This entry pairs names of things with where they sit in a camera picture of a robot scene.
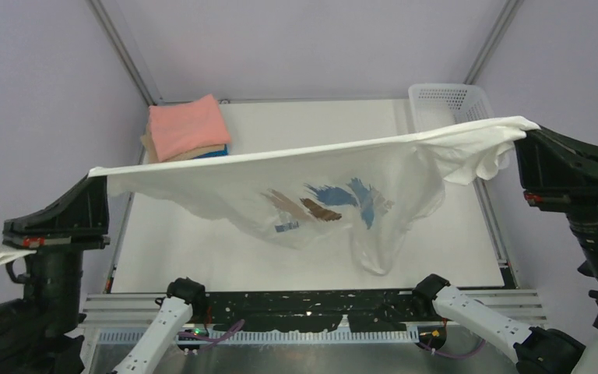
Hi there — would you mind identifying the aluminium frame rail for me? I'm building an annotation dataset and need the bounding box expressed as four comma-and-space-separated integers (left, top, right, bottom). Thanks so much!
87, 0, 164, 105

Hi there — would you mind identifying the folded pink t-shirt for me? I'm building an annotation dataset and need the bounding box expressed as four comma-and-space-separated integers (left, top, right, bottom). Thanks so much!
146, 94, 231, 160

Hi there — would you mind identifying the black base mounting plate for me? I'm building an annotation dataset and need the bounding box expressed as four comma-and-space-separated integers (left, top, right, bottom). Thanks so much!
190, 289, 442, 333

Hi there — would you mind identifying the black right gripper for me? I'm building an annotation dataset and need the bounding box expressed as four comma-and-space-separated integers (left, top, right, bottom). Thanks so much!
504, 110, 598, 282

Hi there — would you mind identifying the white plastic laundry basket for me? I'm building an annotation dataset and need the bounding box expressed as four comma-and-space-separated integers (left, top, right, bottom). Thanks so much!
408, 83, 512, 171

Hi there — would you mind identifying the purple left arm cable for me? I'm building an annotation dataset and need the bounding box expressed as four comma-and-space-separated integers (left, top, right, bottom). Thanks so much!
178, 319, 246, 355

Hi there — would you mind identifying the white printed t-shirt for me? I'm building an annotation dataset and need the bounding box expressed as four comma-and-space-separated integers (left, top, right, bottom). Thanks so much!
88, 116, 538, 275

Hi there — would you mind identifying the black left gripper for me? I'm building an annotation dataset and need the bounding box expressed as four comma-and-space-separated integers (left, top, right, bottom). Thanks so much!
4, 163, 112, 330

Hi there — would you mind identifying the white slotted cable duct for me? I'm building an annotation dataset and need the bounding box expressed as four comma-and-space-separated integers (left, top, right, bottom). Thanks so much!
97, 326, 419, 345

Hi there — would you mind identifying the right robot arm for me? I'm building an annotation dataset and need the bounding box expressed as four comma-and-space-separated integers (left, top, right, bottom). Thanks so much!
413, 128, 598, 373

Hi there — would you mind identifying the folded tan t-shirt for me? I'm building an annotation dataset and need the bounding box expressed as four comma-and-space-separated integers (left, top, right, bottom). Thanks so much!
139, 130, 226, 164

